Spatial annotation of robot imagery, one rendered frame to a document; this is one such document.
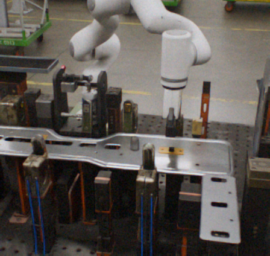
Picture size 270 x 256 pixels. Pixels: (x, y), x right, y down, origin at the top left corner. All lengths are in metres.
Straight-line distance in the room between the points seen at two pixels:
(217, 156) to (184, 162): 0.12
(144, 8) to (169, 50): 0.19
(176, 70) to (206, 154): 0.32
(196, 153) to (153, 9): 0.48
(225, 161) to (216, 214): 0.27
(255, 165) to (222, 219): 0.22
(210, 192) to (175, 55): 0.41
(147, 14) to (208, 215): 0.63
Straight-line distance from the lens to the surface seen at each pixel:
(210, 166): 1.39
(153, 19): 1.36
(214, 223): 1.17
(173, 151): 1.44
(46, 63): 1.81
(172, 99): 1.31
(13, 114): 1.68
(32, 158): 1.36
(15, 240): 1.61
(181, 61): 1.28
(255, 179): 1.30
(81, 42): 1.91
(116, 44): 1.99
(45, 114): 1.67
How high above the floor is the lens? 1.74
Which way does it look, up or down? 27 degrees down
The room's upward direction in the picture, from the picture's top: straight up
